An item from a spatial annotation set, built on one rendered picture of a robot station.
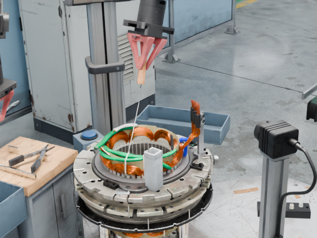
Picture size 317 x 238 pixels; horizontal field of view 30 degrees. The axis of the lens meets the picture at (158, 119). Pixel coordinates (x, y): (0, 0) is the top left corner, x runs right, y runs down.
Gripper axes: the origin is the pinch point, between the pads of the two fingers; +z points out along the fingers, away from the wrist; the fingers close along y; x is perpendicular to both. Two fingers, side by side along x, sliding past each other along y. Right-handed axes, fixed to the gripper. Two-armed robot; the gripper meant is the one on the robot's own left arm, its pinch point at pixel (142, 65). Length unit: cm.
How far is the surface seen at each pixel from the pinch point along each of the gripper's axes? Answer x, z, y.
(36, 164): 19.3, 27.3, -9.6
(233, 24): 265, -35, 389
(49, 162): 22.2, 27.8, -3.4
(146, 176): -8.1, 22.7, -1.2
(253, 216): -3, 39, 53
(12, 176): 23.5, 31.2, -12.7
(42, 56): 214, 16, 130
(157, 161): -10.5, 18.7, -1.3
